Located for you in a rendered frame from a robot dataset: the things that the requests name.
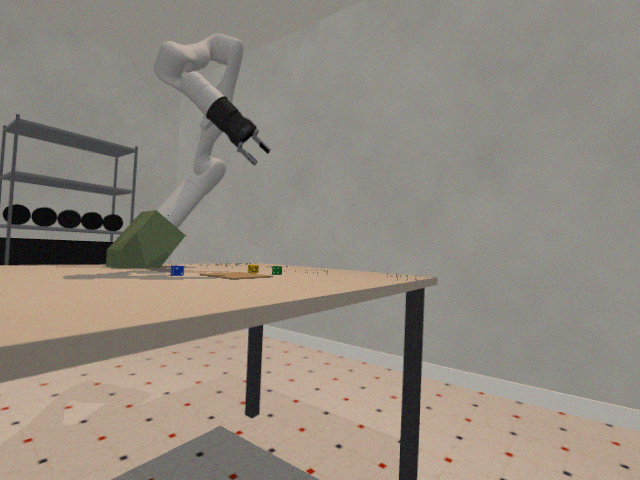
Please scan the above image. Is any blue die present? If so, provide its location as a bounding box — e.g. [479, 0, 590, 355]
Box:
[170, 265, 184, 276]

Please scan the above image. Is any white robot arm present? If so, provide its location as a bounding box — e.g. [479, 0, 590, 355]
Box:
[154, 33, 243, 228]

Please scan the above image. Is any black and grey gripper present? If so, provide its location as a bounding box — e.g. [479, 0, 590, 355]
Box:
[194, 85, 270, 166]

